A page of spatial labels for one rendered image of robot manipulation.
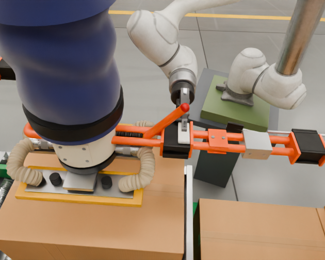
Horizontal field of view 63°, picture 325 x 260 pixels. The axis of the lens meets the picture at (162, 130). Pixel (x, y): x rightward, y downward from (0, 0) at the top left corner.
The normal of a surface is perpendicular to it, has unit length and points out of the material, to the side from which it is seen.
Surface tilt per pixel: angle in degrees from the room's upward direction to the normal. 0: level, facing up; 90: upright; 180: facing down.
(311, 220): 0
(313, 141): 0
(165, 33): 59
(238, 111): 2
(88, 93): 74
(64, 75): 108
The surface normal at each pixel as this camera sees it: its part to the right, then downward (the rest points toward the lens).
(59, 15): 0.48, 0.42
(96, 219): 0.04, -0.66
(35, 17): 0.16, 0.46
